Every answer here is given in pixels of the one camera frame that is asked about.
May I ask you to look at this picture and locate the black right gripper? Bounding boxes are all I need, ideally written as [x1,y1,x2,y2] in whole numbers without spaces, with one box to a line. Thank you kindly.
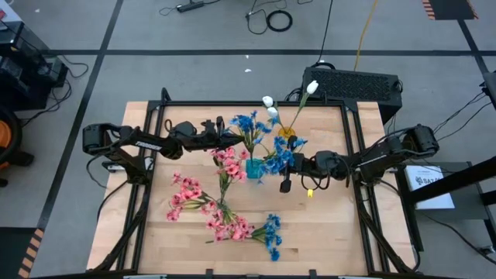
[288,135,318,177]

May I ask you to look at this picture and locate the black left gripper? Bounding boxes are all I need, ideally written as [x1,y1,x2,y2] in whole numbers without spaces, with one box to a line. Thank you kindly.
[196,131,245,151]

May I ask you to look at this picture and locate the blue artificial flower bunch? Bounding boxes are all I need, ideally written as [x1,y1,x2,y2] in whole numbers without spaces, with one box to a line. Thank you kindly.
[228,110,274,162]
[256,135,309,185]
[204,213,283,263]

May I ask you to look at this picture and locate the pink artificial flower bunch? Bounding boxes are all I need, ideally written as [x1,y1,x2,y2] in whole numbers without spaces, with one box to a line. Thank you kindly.
[165,172,222,223]
[210,146,251,203]
[205,203,256,243]

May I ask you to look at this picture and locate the blue patterned glass vase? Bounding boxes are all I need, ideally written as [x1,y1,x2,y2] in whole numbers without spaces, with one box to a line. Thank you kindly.
[245,157,266,181]

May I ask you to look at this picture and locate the white artificial tulip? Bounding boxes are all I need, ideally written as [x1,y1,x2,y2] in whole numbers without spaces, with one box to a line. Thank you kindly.
[261,95,290,133]
[267,106,290,133]
[287,80,320,133]

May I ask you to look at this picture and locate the yellow textured glass vase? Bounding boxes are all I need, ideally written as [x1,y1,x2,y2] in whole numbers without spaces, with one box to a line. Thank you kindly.
[277,126,296,141]

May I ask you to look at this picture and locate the black computer case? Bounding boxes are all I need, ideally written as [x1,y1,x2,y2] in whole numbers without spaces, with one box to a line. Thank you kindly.
[301,66,403,126]

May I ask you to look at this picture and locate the black power strip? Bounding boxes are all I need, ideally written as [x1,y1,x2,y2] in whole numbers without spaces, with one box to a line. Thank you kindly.
[176,0,205,13]

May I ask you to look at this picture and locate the white printed sheet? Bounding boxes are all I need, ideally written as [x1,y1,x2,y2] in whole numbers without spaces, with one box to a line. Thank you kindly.
[404,164,456,211]

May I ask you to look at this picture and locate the black side table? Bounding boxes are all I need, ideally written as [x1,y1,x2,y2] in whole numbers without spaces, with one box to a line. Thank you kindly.
[394,154,496,255]

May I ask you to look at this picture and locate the black mat with hazard stripes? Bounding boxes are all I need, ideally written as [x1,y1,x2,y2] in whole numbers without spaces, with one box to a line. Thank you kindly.
[0,227,46,279]
[421,0,479,21]

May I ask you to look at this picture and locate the black equipment cart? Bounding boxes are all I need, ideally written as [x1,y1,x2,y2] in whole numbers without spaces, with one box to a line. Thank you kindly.
[0,21,70,112]

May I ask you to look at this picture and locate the orange and black vacuum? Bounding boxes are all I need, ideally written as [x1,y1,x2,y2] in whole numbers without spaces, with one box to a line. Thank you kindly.
[0,105,35,188]

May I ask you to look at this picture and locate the black cable with yellow tag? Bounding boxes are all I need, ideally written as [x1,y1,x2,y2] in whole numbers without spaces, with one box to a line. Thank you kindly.
[300,172,332,198]

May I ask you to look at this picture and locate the black hanging cable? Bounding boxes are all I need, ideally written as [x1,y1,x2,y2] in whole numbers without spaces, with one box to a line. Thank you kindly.
[309,0,335,71]

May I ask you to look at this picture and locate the coiled black cable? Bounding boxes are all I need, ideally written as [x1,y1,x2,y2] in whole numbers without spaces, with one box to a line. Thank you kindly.
[265,9,294,33]

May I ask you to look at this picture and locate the yellow hanging cable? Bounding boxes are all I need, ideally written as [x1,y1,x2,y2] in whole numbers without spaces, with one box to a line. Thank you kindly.
[353,0,380,73]

